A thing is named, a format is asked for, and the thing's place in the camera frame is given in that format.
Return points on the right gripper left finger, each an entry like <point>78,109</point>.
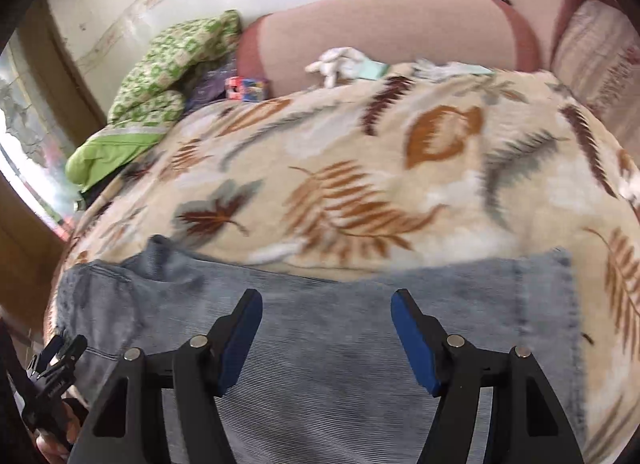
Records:
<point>126,423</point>

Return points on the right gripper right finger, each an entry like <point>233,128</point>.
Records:
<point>527,422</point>

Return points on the grey blue denim pants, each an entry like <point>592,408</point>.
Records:
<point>326,379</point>

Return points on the stained glass wooden door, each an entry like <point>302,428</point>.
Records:
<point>47,112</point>

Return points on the white crumpled tissue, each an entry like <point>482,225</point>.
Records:
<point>629,187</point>

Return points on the green patterned quilt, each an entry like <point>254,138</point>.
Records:
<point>147,104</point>

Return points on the beige leaf pattern blanket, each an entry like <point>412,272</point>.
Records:
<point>399,174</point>

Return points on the purple plastic bag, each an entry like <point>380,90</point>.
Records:
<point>208,83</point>

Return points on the small colourful box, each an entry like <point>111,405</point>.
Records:
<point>245,89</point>

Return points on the white glove flat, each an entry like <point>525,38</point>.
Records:
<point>427,70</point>

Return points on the striped beige pillow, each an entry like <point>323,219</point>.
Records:
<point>597,58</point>

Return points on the pink bolster cushion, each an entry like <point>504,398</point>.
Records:
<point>490,33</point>

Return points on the white glove with teal cloth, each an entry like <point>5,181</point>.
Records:
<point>344,64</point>

